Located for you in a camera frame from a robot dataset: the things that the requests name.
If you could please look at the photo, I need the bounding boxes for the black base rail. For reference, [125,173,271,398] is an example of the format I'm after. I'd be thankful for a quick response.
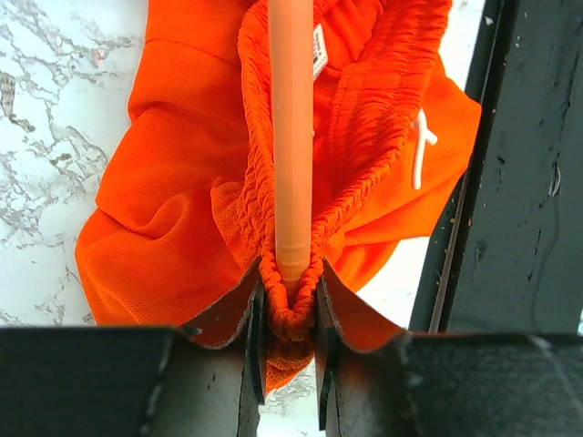
[409,1,582,334]

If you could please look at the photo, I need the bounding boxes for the orange plastic hanger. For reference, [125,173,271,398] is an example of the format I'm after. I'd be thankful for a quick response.
[268,0,313,296]

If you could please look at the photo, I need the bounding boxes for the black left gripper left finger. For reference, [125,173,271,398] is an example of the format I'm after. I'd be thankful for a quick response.
[1,266,266,436]

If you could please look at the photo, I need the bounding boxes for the orange mesh shorts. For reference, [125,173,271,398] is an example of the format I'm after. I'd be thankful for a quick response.
[76,1,481,390]

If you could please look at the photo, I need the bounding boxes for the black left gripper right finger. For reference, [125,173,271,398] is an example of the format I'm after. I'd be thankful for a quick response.
[315,266,582,436]

